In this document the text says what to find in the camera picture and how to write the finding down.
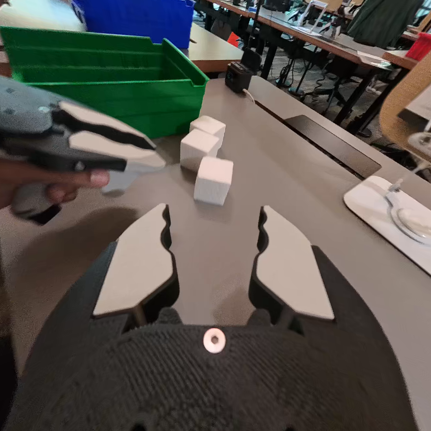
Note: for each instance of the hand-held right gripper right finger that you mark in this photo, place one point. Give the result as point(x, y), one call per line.
point(293, 272)

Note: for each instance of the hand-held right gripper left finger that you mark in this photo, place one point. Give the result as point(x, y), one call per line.
point(138, 269)

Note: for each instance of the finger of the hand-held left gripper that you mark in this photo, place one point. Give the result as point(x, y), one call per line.
point(91, 116)
point(111, 148)

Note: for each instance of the white foam cube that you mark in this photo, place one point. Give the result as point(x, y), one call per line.
point(213, 181)
point(208, 124)
point(198, 148)

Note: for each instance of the grey desk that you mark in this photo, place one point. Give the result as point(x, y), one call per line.
point(286, 188)

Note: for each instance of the pale desk with wooden edge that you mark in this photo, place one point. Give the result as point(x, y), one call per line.
point(212, 50)

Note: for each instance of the long brown desk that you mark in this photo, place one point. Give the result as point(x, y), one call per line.
point(320, 40)

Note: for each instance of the person's left hand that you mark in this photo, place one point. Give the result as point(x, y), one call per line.
point(40, 181)

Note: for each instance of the green plastic bin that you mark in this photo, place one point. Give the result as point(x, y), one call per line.
point(101, 84)

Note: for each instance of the white laptop stand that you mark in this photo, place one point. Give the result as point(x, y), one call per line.
point(370, 208)

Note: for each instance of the blue plastic bin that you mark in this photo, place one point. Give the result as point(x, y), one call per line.
point(134, 20)

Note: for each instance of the red object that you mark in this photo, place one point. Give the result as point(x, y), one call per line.
point(234, 38)

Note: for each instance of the red box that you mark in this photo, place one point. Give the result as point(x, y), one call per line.
point(419, 47)

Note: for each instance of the dark green jacket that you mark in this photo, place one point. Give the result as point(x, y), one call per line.
point(384, 20)

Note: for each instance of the black camera device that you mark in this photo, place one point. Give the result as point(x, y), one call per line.
point(237, 77)

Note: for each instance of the white frame stand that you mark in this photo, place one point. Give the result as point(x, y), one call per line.
point(311, 16)

